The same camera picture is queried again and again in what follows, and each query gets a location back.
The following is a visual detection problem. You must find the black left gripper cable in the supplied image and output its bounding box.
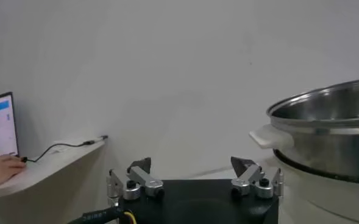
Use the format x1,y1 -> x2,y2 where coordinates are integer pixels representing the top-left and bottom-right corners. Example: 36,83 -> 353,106
66,206 -> 137,224

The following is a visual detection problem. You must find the stainless steel steamer basket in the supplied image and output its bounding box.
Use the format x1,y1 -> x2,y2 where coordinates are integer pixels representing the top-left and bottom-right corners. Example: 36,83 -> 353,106
249,77 -> 359,185

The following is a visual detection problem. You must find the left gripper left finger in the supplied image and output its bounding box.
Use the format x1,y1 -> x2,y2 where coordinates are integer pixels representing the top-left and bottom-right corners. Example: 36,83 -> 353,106
107,157 -> 165,208

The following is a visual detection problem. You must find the white side desk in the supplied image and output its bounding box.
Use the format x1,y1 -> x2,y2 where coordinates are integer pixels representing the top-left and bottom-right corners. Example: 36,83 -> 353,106
0,138 -> 107,224

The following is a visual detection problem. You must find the black desk cable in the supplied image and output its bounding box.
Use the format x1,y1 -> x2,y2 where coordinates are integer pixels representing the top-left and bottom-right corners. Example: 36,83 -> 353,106
20,135 -> 109,163

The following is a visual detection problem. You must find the cream electric cooker pot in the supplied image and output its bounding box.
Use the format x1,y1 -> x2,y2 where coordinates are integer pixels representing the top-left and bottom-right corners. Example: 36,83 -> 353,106
273,149 -> 359,224

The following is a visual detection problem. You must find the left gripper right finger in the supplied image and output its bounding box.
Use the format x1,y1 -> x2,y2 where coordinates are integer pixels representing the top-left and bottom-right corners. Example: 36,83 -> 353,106
230,156 -> 285,200

